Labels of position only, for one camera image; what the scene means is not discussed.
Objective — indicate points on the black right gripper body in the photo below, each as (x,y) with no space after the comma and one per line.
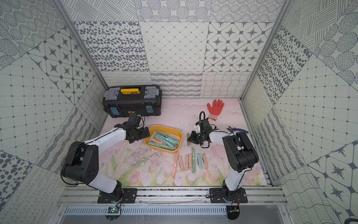
(197,138)

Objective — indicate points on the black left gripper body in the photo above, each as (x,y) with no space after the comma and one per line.
(143,133)

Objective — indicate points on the yellow plastic storage tray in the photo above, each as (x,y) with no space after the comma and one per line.
(164,139)

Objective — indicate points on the green folding fruit knife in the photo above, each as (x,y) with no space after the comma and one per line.
(193,160)

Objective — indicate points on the teal folding fruit knife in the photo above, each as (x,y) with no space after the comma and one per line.
(199,160)

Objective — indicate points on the long coral fruit knife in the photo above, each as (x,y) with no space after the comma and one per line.
(175,165)

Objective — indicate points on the pink folding fruit knife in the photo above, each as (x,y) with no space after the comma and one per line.
(181,164)

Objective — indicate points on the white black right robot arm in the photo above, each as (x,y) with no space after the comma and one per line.
(239,150)

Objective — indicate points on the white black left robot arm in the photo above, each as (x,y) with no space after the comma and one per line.
(82,161)

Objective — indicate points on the red work glove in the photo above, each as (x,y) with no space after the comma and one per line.
(215,109)

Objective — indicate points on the black Deli toolbox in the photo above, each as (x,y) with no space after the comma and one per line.
(122,101)

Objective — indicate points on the blue handled pliers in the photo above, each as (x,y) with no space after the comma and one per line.
(233,129)

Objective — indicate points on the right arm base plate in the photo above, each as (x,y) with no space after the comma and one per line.
(222,195)

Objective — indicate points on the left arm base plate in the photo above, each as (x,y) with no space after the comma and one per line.
(126,195)

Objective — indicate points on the aluminium front rail frame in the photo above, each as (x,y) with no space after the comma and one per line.
(173,205)

